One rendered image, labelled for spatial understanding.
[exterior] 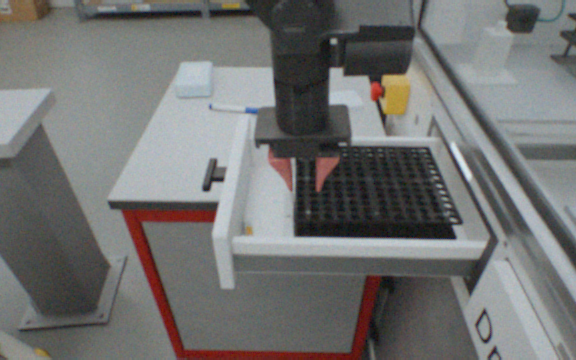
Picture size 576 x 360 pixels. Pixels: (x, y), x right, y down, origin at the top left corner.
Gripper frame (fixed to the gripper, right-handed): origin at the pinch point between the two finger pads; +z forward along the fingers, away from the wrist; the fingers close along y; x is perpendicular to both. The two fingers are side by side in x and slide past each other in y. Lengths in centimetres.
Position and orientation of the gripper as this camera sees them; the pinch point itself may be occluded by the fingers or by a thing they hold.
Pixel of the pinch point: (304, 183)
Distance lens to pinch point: 48.5
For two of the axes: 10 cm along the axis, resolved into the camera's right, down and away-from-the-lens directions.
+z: 0.5, 7.5, 6.6
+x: -0.3, 6.6, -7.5
